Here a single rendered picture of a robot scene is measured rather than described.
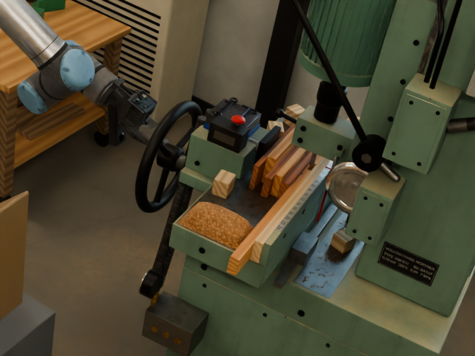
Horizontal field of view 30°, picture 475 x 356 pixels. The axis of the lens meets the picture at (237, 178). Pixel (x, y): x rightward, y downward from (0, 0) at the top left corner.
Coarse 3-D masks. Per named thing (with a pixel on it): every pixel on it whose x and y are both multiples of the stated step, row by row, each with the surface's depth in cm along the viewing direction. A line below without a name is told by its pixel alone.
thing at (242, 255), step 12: (348, 120) 217; (312, 168) 201; (300, 180) 192; (288, 192) 187; (276, 204) 183; (264, 216) 179; (252, 240) 172; (240, 252) 168; (228, 264) 168; (240, 264) 168
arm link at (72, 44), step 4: (68, 40) 224; (72, 40) 225; (72, 44) 223; (76, 44) 224; (72, 48) 223; (76, 48) 223; (80, 48) 224; (92, 56) 226; (96, 60) 225; (96, 64) 223; (100, 64) 224; (96, 68) 222; (100, 68) 223; (96, 72) 222
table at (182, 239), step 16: (288, 128) 216; (192, 176) 198; (208, 192) 188; (240, 192) 191; (256, 192) 192; (240, 208) 186; (256, 208) 187; (176, 224) 178; (256, 224) 183; (304, 224) 191; (176, 240) 179; (192, 240) 177; (208, 240) 176; (288, 240) 183; (192, 256) 180; (208, 256) 178; (224, 256) 176; (224, 272) 178; (240, 272) 176; (256, 272) 174
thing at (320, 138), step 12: (312, 108) 192; (300, 120) 187; (312, 120) 187; (336, 120) 189; (300, 132) 189; (312, 132) 187; (324, 132) 186; (336, 132) 185; (348, 132) 186; (300, 144) 190; (312, 144) 189; (324, 144) 188; (336, 144) 186; (348, 144) 185; (324, 156) 189
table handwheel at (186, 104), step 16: (176, 112) 203; (192, 112) 212; (160, 128) 200; (192, 128) 219; (160, 144) 200; (176, 144) 215; (144, 160) 199; (160, 160) 210; (176, 160) 210; (144, 176) 200; (176, 176) 223; (144, 192) 203; (160, 192) 215; (144, 208) 208; (160, 208) 217
